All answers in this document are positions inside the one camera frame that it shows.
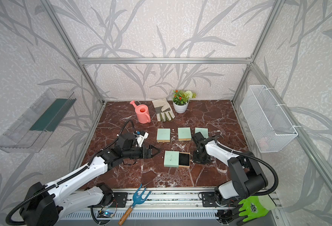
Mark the green black garden glove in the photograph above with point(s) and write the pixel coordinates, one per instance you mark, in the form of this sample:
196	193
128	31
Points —
252	208

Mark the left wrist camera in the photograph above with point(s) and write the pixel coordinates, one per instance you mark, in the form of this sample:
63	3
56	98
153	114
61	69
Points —
140	137

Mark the small circuit board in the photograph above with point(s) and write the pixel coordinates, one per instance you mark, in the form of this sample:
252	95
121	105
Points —
105	214

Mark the clear plastic wall shelf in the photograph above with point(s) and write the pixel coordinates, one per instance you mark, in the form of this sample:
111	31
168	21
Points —
33	129

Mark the blue garden fork wooden handle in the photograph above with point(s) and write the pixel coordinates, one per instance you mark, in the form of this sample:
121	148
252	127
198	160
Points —
137	200

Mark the pink watering can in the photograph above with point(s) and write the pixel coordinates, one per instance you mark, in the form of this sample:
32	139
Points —
142	112

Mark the grey work gloves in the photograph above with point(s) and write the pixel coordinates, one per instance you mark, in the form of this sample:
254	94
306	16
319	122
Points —
163	110

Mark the mint drawer jewelry box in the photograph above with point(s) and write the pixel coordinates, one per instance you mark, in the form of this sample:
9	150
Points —
184	134

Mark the potted plant white pot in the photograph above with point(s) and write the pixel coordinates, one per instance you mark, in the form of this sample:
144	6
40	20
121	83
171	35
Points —
181	100

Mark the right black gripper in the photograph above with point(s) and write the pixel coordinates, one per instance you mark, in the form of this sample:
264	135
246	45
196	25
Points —
206	161

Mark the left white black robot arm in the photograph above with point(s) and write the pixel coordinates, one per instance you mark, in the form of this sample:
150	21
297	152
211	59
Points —
45	205

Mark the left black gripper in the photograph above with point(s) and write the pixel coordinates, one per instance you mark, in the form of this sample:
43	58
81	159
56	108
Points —
149	152

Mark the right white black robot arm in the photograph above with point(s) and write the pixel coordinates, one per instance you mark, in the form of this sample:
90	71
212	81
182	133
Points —
247	176

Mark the white wire mesh basket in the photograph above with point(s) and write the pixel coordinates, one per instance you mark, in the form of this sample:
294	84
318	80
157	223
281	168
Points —
270	127

